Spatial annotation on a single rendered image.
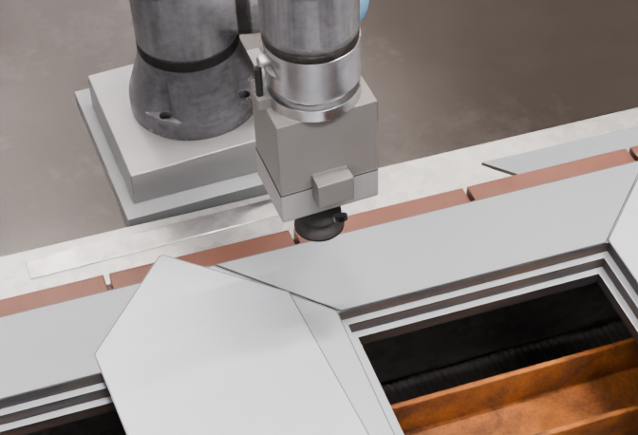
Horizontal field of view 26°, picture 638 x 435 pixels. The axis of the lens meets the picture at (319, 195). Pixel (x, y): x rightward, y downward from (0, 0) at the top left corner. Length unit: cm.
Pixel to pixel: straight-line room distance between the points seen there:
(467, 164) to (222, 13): 35
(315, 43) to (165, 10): 49
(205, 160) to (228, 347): 41
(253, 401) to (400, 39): 183
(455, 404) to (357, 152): 34
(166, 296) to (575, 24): 189
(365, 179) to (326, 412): 19
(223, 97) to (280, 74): 52
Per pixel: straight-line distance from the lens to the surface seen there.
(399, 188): 158
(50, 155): 268
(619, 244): 130
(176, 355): 119
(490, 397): 136
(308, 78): 103
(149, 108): 157
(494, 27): 296
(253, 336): 120
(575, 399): 139
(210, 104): 155
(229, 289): 123
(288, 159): 108
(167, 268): 126
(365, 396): 116
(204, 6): 147
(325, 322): 121
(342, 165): 110
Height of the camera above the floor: 176
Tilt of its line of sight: 44 degrees down
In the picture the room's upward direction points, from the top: straight up
